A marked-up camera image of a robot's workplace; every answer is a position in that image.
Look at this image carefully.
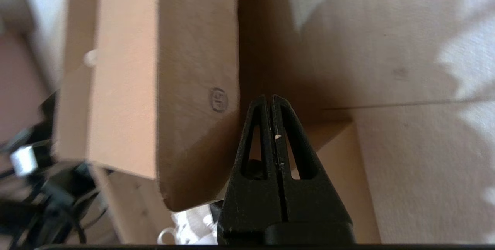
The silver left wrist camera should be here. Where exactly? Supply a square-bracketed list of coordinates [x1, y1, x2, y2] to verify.
[10, 146, 39, 177]

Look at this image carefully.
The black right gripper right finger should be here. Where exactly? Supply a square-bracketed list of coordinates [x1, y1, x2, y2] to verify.
[271, 96, 353, 223]

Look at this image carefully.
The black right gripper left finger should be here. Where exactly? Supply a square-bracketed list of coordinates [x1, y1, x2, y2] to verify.
[218, 96, 288, 243]

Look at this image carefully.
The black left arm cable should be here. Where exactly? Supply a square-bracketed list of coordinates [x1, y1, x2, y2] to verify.
[8, 188, 111, 245]

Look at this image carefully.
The brown cardboard shoe box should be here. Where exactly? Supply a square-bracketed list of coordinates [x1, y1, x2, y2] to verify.
[52, 0, 381, 245]

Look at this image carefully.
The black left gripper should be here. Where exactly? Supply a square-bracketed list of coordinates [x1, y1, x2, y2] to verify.
[0, 91, 97, 208]

